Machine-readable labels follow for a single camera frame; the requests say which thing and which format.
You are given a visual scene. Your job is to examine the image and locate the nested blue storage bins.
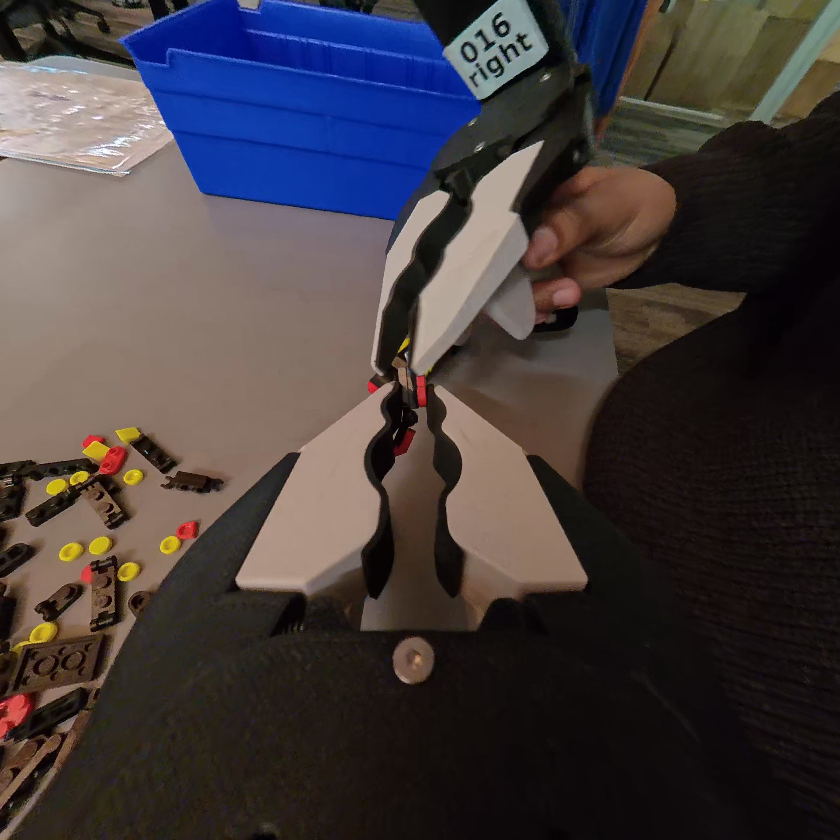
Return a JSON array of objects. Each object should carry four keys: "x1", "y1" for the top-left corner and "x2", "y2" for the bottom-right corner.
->
[{"x1": 120, "y1": 0, "x2": 485, "y2": 219}]

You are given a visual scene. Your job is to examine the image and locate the blue hanging cloth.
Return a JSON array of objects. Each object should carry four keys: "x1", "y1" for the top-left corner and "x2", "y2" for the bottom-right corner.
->
[{"x1": 577, "y1": 0, "x2": 652, "y2": 119}]

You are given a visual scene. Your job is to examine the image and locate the clear plastic bag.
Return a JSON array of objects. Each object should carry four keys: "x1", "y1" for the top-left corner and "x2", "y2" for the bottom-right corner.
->
[{"x1": 0, "y1": 61, "x2": 176, "y2": 177}]

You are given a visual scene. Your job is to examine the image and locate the pile of lego pieces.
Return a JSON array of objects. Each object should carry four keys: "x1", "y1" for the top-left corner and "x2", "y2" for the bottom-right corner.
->
[{"x1": 0, "y1": 425, "x2": 225, "y2": 815}]

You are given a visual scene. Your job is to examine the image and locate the yellow black lego car model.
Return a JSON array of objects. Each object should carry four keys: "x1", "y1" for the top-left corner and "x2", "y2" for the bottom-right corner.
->
[{"x1": 366, "y1": 336, "x2": 431, "y2": 458}]

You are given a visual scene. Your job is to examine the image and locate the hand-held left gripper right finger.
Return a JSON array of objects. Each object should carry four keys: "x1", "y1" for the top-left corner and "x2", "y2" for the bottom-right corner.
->
[{"x1": 425, "y1": 384, "x2": 589, "y2": 601}]

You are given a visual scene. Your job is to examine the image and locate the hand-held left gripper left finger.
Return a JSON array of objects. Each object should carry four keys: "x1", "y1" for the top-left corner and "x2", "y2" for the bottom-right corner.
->
[{"x1": 235, "y1": 382, "x2": 403, "y2": 601}]

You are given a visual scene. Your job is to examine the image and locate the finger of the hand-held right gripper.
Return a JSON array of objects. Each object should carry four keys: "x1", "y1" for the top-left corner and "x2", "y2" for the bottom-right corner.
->
[
  {"x1": 409, "y1": 140, "x2": 546, "y2": 373},
  {"x1": 371, "y1": 189, "x2": 471, "y2": 370}
]

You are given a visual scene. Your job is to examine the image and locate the person's right forearm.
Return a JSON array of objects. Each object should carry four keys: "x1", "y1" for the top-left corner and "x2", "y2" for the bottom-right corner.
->
[{"x1": 617, "y1": 92, "x2": 840, "y2": 296}]

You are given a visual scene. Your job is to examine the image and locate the person's right hand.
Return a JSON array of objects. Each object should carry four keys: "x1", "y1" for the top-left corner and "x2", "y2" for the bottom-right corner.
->
[{"x1": 523, "y1": 166, "x2": 678, "y2": 322}]

